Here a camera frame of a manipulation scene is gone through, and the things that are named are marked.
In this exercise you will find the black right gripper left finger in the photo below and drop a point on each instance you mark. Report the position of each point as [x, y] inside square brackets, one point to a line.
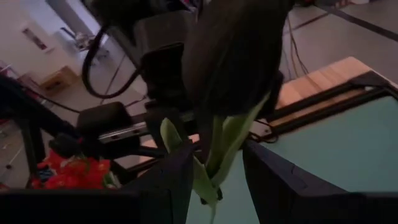
[93, 207]

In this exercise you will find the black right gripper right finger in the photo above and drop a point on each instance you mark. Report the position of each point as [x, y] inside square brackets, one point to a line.
[311, 205]

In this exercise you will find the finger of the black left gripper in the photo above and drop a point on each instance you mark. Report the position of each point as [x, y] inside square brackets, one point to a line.
[150, 113]
[105, 118]

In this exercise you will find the red flower sprig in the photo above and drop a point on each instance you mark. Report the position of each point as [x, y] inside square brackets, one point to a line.
[77, 174]

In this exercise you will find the long green stem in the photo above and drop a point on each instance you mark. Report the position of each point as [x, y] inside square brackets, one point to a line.
[233, 62]

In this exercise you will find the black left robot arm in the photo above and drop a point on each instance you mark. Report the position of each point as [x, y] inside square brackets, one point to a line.
[18, 99]

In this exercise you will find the brown cardboard box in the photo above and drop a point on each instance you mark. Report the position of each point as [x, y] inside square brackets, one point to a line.
[59, 81]

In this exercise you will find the teal table mat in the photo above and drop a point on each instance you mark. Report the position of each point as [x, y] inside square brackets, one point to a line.
[342, 149]

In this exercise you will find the black aluminium table frame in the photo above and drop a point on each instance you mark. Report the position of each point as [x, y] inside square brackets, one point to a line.
[373, 81]

